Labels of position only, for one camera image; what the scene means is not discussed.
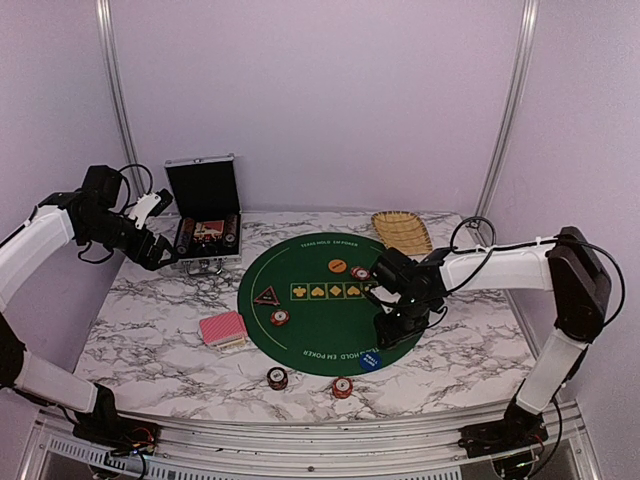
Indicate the woven bamboo tray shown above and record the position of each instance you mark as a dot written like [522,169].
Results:
[404,231]

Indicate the dark poker chip stack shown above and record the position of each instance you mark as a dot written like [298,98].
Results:
[277,378]

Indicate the right aluminium frame post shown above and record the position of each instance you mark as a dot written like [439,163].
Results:
[515,93]

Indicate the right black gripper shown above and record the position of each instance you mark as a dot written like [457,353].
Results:
[391,336]

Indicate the red card deck in case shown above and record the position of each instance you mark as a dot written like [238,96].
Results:
[209,229]

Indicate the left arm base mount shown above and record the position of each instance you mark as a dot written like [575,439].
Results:
[129,436]

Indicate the left chip row in case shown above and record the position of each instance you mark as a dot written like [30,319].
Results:
[184,236]

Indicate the green round poker mat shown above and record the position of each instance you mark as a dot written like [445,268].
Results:
[331,320]

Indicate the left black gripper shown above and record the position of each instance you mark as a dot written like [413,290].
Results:
[150,260]

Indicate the blue small blind button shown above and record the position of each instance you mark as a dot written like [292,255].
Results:
[370,361]

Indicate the triangular dealer button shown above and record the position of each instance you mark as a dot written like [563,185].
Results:
[267,297]

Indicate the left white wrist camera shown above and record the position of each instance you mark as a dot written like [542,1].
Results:
[149,205]

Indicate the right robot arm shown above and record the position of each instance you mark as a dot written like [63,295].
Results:
[559,286]

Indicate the aluminium poker chip case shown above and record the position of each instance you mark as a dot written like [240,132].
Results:
[205,189]

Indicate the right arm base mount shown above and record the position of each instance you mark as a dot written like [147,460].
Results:
[494,437]

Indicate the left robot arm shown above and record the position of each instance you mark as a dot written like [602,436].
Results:
[43,303]

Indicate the pink playing card deck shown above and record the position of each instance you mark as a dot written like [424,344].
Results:
[223,329]

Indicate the red poker chip stack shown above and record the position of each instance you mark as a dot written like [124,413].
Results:
[342,387]

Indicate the aluminium frame post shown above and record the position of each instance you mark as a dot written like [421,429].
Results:
[138,178]
[515,93]

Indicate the chip row in case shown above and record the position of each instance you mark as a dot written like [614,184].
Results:
[230,232]
[184,236]

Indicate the orange big blind button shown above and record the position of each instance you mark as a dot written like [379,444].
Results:
[337,266]

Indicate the left aluminium frame post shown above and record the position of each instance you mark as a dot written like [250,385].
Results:
[138,178]

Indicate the front aluminium rail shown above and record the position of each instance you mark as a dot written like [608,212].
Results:
[418,447]

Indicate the right chip row in case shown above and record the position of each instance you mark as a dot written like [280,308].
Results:
[230,232]

